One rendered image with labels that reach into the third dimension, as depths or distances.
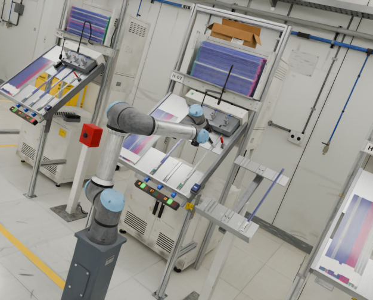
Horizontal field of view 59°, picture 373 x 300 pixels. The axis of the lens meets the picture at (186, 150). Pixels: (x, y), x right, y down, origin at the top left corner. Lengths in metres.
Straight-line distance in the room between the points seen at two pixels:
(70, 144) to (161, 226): 1.18
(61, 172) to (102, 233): 1.69
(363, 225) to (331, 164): 1.76
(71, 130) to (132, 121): 1.68
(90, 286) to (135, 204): 1.06
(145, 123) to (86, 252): 0.67
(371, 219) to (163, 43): 3.41
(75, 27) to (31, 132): 1.10
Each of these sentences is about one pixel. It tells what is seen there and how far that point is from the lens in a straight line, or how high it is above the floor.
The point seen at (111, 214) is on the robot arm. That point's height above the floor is 0.71.
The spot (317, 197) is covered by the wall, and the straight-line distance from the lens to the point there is 3.76.
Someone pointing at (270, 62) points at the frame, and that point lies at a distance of 2.28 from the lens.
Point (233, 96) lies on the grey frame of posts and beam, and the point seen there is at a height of 1.36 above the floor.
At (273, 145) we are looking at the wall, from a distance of 3.81.
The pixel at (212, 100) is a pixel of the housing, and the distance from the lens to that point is 2.41.
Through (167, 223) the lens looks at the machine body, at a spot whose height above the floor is 0.32.
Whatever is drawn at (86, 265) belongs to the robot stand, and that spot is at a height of 0.43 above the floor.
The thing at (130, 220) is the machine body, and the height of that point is 0.17.
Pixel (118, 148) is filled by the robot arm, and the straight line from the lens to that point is 1.62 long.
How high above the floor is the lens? 1.45
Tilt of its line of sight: 14 degrees down
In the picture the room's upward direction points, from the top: 19 degrees clockwise
